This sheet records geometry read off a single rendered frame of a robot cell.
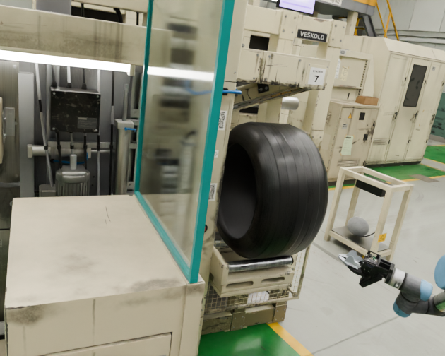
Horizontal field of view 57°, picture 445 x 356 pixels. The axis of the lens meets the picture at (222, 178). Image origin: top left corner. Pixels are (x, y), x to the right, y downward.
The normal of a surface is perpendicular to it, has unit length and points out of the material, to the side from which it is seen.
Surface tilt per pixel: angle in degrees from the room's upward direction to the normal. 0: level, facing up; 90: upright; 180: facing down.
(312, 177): 60
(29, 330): 90
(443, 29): 90
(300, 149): 38
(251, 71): 90
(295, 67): 90
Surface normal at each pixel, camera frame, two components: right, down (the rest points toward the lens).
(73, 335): 0.41, 0.33
